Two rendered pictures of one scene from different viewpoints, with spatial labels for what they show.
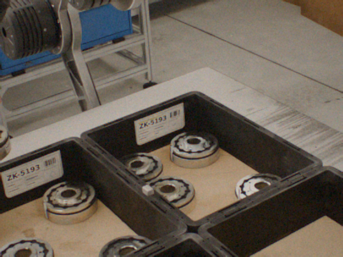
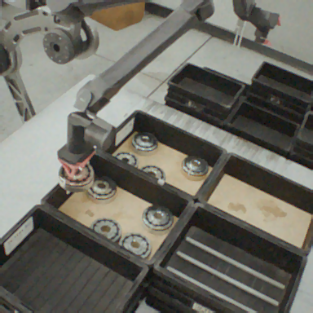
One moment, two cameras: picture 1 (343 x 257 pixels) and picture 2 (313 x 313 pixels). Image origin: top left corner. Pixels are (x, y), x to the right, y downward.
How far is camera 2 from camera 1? 78 cm
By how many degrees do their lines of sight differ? 32
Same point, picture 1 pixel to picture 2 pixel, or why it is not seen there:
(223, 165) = (162, 151)
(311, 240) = (227, 188)
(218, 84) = not seen: hidden behind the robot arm
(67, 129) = (33, 129)
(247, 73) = not seen: hidden behind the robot
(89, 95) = (26, 99)
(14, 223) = (76, 208)
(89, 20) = not seen: outside the picture
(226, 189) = (173, 166)
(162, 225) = (174, 199)
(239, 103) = (123, 99)
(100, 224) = (124, 199)
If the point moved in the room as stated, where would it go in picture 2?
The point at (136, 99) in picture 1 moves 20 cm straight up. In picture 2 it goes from (63, 102) to (63, 66)
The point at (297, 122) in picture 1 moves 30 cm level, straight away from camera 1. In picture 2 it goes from (160, 109) to (143, 76)
